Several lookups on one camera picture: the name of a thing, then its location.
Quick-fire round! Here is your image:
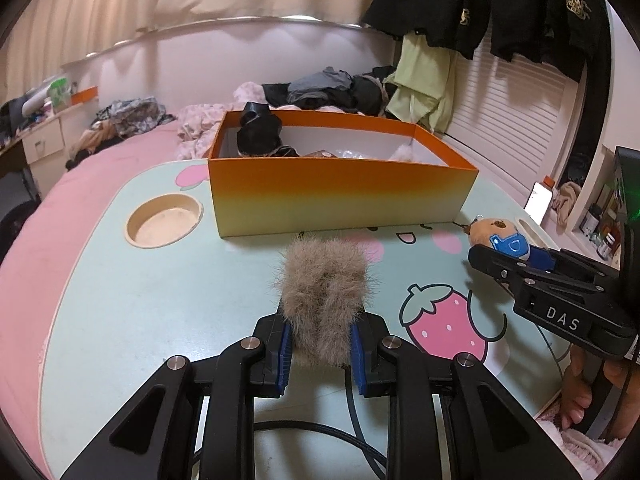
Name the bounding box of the smartphone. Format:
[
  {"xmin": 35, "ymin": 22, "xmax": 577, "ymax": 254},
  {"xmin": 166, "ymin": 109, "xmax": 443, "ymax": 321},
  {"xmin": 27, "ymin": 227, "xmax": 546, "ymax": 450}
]
[{"xmin": 525, "ymin": 181, "xmax": 553, "ymax": 224}]

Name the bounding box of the white slatted panel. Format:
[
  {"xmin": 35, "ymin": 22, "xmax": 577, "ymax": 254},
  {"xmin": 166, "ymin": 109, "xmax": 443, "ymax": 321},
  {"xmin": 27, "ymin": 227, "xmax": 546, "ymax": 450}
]
[{"xmin": 442, "ymin": 35, "xmax": 598, "ymax": 201}]

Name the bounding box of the beige brown garment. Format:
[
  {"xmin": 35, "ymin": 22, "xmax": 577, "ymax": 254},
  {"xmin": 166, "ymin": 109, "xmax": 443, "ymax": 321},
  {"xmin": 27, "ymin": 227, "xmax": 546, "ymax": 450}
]
[{"xmin": 65, "ymin": 122, "xmax": 123, "ymax": 171}]

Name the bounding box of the black cable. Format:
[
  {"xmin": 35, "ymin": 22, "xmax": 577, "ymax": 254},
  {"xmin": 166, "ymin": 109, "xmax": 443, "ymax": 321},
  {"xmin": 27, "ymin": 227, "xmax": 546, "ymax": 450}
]
[{"xmin": 252, "ymin": 417, "xmax": 393, "ymax": 466}]

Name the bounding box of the pink fluffy blanket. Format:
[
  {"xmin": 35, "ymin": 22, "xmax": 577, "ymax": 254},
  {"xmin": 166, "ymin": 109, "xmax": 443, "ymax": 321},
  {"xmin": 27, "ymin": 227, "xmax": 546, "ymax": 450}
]
[{"xmin": 535, "ymin": 400, "xmax": 618, "ymax": 480}]

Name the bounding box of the pink beige cloth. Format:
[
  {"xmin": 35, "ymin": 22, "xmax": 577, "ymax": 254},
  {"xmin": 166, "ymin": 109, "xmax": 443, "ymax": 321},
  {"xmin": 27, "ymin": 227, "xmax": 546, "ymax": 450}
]
[{"xmin": 552, "ymin": 180, "xmax": 583, "ymax": 228}]

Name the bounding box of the dark bottle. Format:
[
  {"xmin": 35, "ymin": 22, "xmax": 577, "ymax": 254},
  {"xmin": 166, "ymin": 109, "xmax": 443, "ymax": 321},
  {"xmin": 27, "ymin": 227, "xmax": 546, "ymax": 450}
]
[{"xmin": 597, "ymin": 225, "xmax": 621, "ymax": 261}]

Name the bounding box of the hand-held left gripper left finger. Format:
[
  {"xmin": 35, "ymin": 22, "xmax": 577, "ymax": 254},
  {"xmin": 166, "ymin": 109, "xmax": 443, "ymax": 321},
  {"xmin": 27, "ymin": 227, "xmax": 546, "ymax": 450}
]
[{"xmin": 60, "ymin": 312, "xmax": 293, "ymax": 480}]

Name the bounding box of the light green garment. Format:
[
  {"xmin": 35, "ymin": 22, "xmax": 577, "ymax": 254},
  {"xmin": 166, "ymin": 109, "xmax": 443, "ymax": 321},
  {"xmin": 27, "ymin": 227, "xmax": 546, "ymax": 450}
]
[{"xmin": 385, "ymin": 30, "xmax": 458, "ymax": 133}]

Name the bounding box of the orange cardboard box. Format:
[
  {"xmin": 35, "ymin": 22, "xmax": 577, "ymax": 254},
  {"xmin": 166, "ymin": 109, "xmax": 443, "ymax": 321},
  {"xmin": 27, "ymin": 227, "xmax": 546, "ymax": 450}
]
[{"xmin": 207, "ymin": 109, "xmax": 480, "ymax": 238}]

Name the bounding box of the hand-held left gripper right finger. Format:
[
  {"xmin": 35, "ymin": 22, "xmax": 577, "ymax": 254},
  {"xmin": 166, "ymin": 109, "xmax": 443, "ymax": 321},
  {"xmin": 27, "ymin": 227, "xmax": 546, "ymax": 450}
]
[{"xmin": 347, "ymin": 312, "xmax": 581, "ymax": 480}]

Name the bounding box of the brown fur pompom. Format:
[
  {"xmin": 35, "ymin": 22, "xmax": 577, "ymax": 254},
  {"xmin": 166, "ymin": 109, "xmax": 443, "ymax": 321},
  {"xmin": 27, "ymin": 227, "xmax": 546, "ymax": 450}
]
[{"xmin": 270, "ymin": 237, "xmax": 373, "ymax": 366}]

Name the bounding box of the pink bedsheet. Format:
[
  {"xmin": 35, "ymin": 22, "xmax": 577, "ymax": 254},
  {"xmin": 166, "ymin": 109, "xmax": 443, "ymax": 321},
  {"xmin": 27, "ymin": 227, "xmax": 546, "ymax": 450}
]
[{"xmin": 0, "ymin": 125, "xmax": 211, "ymax": 461}]

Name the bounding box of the white cylinder roll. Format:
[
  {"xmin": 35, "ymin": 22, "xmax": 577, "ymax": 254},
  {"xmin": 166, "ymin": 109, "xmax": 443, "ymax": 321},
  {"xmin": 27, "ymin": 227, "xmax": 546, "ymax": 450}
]
[{"xmin": 22, "ymin": 87, "xmax": 53, "ymax": 116}]

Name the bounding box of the chrome rail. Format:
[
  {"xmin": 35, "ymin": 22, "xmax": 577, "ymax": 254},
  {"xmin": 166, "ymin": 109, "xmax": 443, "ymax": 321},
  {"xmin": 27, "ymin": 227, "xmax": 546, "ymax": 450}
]
[{"xmin": 60, "ymin": 14, "xmax": 386, "ymax": 67}]

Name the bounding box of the capybara plush toy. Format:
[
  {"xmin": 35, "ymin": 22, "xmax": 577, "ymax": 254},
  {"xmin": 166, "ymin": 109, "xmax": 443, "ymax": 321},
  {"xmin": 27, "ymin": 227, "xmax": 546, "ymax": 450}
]
[{"xmin": 462, "ymin": 216, "xmax": 532, "ymax": 261}]

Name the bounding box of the black white patterned cloth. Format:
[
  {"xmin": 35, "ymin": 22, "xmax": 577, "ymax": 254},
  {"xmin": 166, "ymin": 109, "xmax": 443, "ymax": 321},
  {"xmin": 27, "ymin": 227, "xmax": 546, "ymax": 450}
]
[{"xmin": 92, "ymin": 97, "xmax": 176, "ymax": 138}]

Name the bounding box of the person's right hand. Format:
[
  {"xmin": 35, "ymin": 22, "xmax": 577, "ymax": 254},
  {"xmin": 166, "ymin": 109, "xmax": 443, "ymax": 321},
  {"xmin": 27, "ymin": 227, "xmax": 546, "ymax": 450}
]
[{"xmin": 561, "ymin": 346, "xmax": 638, "ymax": 436}]

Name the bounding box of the white drawer cabinet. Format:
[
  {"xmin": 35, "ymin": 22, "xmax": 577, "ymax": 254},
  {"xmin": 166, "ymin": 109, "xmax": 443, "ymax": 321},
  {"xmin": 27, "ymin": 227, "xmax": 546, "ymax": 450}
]
[{"xmin": 22, "ymin": 117, "xmax": 66, "ymax": 163}]

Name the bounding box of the pile of dark clothes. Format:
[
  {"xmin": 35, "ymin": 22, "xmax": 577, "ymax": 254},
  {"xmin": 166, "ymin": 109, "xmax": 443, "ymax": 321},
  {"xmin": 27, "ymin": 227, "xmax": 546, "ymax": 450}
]
[{"xmin": 262, "ymin": 66, "xmax": 396, "ymax": 115}]

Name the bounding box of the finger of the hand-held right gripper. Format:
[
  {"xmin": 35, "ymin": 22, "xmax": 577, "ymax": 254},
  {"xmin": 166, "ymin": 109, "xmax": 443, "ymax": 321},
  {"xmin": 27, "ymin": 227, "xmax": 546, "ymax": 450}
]
[
  {"xmin": 468, "ymin": 243, "xmax": 556, "ymax": 307},
  {"xmin": 529, "ymin": 246, "xmax": 620, "ymax": 287}
]

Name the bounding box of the pink floral blanket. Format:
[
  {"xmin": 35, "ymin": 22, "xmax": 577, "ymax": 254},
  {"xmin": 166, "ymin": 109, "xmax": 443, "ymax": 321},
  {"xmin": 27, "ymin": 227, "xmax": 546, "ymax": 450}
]
[{"xmin": 175, "ymin": 82, "xmax": 281, "ymax": 161}]

